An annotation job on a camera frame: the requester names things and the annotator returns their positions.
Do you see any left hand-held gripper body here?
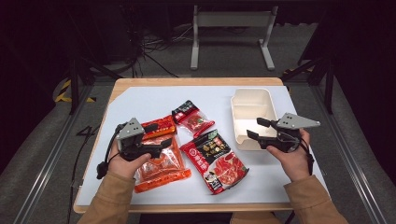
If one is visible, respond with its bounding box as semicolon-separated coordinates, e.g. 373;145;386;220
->
115;117;163;162

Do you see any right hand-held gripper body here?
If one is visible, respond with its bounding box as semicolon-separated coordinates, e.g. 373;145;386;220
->
262;112;321;153

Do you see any opaque orange seasoning packet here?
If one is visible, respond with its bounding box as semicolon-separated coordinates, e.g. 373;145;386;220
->
140;115;177;141

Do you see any cream plastic container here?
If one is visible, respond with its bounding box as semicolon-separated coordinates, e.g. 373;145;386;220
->
230;88;279;152

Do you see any clear orange seasoning packet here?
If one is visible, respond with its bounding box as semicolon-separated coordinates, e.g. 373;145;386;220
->
134;133;192;194

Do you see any large red black packet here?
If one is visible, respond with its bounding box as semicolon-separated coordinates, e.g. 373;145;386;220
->
179;129;250;196

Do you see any person's left hand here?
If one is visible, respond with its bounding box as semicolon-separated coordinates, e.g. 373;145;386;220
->
106;145;152;180

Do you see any person's right hand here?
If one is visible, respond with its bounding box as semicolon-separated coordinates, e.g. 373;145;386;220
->
265;129;312;183

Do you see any white table mat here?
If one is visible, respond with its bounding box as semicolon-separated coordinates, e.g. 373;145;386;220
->
75;85;328;207

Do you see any small red black packet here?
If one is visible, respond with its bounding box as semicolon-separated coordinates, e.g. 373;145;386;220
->
171;99;216;139

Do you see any black metal stand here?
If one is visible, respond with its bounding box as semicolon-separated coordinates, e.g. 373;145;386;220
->
281;55;337;116
66;55;122;116

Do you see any yellow black hazard tape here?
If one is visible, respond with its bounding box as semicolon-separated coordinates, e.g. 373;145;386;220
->
54;78;97;104

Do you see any white metal stand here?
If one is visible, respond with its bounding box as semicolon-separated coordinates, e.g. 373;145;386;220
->
190;4;279;72

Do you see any left hand-held gripper cable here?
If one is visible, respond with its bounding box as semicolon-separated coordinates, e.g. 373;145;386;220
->
95;122;125;181

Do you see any hand-held gripper cable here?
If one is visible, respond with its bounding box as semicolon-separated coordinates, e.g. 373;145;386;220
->
298;135;316;176
95;122;125;181

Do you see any right hand-held gripper cable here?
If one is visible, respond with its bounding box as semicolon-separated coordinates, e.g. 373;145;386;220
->
298;135;316;176

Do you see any thin black floor cable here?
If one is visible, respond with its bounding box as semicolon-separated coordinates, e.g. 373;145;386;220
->
66;124;101;224

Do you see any aluminium floor rail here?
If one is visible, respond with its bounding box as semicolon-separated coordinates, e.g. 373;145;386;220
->
12;83;94;224
311;85;390;224

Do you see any bundle of black floor cables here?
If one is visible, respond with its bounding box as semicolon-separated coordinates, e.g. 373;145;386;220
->
124;6;194;78

